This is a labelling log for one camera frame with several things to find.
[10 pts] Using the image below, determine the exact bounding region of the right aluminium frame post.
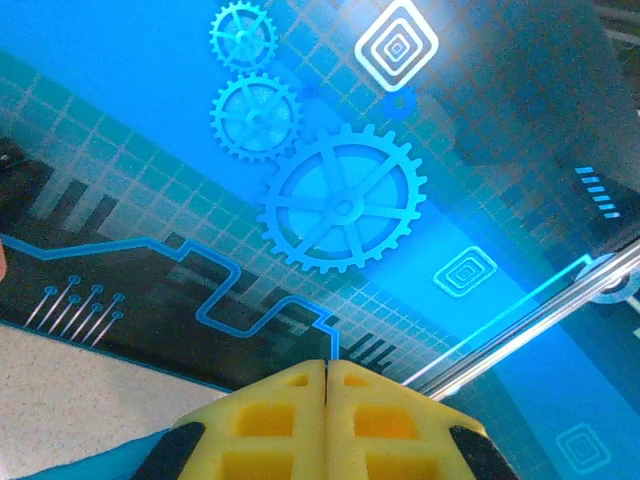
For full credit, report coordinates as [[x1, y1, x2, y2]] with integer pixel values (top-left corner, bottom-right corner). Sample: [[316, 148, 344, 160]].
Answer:
[[402, 243, 640, 403]]

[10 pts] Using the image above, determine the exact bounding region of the blue t-shirt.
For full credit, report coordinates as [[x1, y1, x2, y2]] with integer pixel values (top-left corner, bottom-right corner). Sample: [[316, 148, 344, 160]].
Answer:
[[64, 427, 174, 480]]

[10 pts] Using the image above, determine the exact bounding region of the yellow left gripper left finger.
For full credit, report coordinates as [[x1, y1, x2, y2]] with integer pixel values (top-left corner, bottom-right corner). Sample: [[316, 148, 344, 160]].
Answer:
[[132, 358, 327, 480]]

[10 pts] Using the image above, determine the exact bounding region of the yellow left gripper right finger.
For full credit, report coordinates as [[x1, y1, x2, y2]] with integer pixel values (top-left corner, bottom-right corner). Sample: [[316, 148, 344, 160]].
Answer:
[[325, 358, 521, 480]]

